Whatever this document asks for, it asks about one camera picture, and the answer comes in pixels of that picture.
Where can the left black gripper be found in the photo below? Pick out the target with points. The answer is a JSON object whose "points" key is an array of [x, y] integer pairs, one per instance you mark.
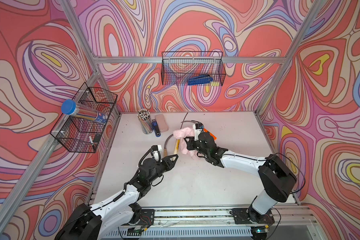
{"points": [[165, 162]]}

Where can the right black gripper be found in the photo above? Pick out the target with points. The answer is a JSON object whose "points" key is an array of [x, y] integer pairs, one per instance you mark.
{"points": [[190, 141]]}

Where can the pink terry rag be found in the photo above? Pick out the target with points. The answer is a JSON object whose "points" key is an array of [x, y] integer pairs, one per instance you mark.
{"points": [[181, 135]]}

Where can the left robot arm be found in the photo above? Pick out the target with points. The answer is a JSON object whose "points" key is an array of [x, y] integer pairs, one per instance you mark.
{"points": [[95, 221]]}

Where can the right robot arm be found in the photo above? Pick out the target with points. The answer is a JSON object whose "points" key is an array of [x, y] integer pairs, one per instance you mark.
{"points": [[277, 178]]}

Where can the blue black stapler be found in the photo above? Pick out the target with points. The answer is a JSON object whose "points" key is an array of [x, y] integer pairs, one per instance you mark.
{"points": [[156, 128]]}

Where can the pink eraser block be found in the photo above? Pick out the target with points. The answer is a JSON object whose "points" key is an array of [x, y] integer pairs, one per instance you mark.
{"points": [[162, 123]]}

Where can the pencil cup on table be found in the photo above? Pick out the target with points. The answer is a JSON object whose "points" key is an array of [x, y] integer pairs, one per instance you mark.
{"points": [[144, 117]]}

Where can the blue tool in basket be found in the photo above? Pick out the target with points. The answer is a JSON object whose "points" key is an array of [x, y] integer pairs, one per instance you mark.
{"points": [[200, 80]]}

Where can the blue capped pencil tube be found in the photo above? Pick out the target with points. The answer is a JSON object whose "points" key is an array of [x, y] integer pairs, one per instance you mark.
{"points": [[71, 108]]}

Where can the orange handled sickle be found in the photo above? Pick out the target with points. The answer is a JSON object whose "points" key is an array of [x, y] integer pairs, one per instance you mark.
{"points": [[206, 131]]}

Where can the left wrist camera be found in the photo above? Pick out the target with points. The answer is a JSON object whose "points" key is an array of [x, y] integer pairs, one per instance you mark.
{"points": [[156, 150]]}

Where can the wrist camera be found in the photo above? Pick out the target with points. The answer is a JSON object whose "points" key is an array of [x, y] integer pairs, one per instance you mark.
{"points": [[156, 150], [198, 128]]}

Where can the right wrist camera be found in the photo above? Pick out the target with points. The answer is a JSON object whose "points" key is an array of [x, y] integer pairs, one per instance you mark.
{"points": [[198, 128]]}

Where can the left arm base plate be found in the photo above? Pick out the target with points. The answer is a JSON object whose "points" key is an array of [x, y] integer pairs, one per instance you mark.
{"points": [[141, 217]]}

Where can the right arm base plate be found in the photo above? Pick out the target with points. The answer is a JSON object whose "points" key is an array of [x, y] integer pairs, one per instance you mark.
{"points": [[245, 216]]}

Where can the back wire basket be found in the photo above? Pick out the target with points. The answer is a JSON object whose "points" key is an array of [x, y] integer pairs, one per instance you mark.
{"points": [[179, 66]]}

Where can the wire basket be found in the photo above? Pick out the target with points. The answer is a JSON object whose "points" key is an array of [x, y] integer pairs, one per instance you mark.
{"points": [[179, 66], [79, 135]]}

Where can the left wire basket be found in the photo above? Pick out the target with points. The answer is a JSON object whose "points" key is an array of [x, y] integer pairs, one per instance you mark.
{"points": [[79, 135]]}

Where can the aluminium front rail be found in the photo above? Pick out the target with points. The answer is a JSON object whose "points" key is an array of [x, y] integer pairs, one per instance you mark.
{"points": [[215, 223]]}

